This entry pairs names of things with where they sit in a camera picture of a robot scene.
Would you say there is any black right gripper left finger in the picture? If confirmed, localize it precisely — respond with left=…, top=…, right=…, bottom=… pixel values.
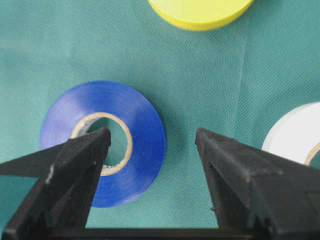
left=0, top=128, right=111, bottom=240

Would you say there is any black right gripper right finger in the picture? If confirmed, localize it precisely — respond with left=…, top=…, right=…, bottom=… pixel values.
left=195, top=128, right=320, bottom=240

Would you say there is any white tape roll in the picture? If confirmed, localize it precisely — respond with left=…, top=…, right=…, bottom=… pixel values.
left=262, top=102, right=320, bottom=166

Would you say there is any blue tape roll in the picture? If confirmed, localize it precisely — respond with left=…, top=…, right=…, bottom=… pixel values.
left=39, top=81, right=166, bottom=208

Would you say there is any yellow tape roll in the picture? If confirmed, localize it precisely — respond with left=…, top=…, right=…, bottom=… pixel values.
left=148, top=0, right=254, bottom=31

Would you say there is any green table cloth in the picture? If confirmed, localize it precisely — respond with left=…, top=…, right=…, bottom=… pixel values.
left=0, top=0, right=320, bottom=228

